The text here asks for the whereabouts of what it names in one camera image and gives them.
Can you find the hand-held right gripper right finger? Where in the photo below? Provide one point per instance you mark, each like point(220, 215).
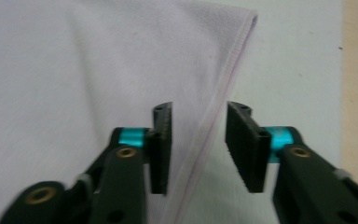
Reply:
point(248, 149)

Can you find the lavender printed cloth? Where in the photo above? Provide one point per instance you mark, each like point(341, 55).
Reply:
point(74, 77)

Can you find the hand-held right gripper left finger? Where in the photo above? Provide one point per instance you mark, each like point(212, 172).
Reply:
point(160, 155)

